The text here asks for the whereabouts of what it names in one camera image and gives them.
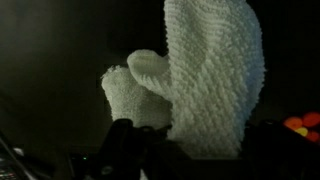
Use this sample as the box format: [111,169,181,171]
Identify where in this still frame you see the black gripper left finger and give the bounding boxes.
[89,117,149,180]

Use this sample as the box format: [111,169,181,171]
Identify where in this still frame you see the yellow plastic disc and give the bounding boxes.
[293,126,310,137]

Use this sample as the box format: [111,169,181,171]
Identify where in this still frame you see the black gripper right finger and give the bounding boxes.
[241,119,303,180]

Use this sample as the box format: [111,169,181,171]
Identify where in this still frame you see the white terry towel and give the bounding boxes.
[100,0,267,161]

